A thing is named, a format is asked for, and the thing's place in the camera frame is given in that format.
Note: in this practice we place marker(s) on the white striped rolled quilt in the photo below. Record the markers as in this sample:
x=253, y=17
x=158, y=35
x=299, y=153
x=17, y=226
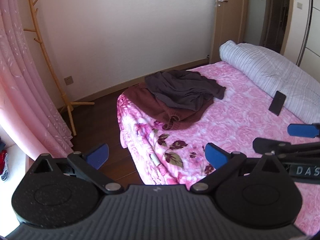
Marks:
x=262, y=65

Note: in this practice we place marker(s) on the maroon knit sweater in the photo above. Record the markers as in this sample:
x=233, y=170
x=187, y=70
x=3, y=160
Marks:
x=155, y=107

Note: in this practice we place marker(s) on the dark brown shirt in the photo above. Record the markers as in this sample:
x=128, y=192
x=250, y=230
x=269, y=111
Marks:
x=180, y=87

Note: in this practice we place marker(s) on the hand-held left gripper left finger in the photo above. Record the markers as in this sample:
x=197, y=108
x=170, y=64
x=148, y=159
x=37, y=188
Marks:
x=98, y=155

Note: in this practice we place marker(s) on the wooden door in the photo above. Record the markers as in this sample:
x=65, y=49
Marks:
x=230, y=25

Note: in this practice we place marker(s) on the pink floral blanket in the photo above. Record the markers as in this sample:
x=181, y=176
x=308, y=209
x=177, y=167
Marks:
x=237, y=115

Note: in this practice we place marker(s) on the white wardrobe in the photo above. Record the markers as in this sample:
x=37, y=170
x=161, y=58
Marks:
x=312, y=42

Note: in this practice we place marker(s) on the beige wall socket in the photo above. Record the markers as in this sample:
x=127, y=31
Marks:
x=68, y=80

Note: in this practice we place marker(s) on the black phone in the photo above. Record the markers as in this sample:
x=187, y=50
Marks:
x=277, y=103

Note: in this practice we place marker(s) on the red cloth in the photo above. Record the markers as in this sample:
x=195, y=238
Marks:
x=3, y=161

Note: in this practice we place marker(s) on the wooden coat rack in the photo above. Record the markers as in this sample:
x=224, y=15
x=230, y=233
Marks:
x=51, y=65

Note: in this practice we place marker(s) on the pink curtain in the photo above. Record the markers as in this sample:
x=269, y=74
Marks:
x=20, y=80

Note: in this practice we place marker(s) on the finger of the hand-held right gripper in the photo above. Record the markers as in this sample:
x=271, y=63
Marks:
x=270, y=145
x=300, y=130

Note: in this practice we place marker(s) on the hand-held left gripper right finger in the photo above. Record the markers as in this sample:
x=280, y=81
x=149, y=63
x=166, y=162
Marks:
x=215, y=155

